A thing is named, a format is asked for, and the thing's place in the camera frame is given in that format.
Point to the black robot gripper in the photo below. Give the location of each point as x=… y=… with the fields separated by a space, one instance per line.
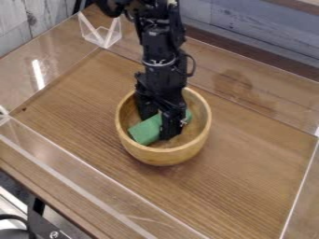
x=159 y=88

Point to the green rectangular block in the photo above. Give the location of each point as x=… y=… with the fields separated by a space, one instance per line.
x=146 y=131

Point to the brown wooden bowl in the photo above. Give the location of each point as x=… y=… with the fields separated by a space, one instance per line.
x=183 y=147

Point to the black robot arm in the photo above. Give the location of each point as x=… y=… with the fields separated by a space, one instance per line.
x=159 y=28

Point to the clear acrylic corner bracket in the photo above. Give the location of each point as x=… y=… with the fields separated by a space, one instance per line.
x=103 y=37

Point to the black table leg bracket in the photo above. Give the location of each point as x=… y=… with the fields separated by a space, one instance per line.
x=40 y=228

